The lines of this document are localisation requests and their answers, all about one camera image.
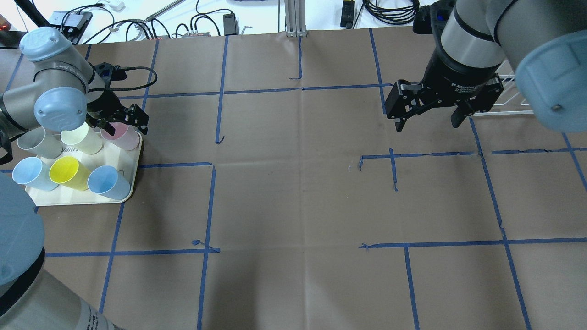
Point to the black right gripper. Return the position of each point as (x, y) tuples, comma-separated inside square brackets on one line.
[(458, 78)]

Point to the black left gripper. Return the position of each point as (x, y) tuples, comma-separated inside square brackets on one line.
[(106, 103)]

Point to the pink plastic cup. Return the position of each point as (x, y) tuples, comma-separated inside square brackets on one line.
[(125, 136)]

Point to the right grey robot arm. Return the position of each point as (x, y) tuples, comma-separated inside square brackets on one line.
[(544, 42)]

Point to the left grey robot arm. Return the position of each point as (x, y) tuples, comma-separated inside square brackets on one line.
[(31, 297)]

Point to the pale green plastic cup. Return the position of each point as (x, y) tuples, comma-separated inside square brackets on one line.
[(84, 139)]

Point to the grey plastic cup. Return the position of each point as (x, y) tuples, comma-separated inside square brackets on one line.
[(40, 142)]

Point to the yellow plastic cup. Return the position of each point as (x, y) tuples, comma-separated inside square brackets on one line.
[(70, 172)]

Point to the light blue plastic cup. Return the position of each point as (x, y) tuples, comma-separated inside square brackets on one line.
[(33, 172)]

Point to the cream plastic tray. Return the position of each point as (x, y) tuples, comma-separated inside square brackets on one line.
[(126, 162)]

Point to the black power adapter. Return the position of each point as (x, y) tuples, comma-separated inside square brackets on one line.
[(230, 24)]

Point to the white wire dish rack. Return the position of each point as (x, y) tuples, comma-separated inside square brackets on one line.
[(510, 102)]

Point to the aluminium frame post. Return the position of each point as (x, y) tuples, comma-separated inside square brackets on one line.
[(295, 18)]

